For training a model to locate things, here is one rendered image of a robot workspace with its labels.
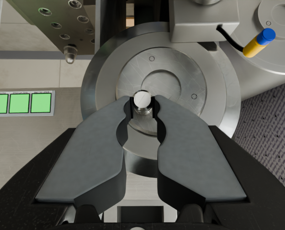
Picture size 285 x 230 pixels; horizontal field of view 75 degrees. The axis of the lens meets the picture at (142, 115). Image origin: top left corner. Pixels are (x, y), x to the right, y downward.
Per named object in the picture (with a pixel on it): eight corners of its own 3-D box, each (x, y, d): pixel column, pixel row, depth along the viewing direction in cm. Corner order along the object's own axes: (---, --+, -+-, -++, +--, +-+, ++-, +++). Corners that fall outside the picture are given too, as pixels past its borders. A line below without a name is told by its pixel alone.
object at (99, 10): (102, -99, 21) (99, 56, 18) (126, 27, 44) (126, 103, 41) (97, -99, 21) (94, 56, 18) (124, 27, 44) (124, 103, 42)
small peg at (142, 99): (136, 86, 12) (156, 94, 12) (139, 96, 15) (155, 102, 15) (128, 105, 12) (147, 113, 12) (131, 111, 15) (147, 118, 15)
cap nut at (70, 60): (74, 45, 50) (74, 60, 50) (79, 51, 54) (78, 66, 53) (61, 45, 51) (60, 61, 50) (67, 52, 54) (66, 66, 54)
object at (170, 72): (227, 87, 15) (163, 155, 14) (218, 93, 17) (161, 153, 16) (159, 28, 16) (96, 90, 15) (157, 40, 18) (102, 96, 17)
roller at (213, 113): (218, 26, 17) (235, 155, 15) (175, 95, 42) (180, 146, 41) (92, 36, 17) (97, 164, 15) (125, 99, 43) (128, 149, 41)
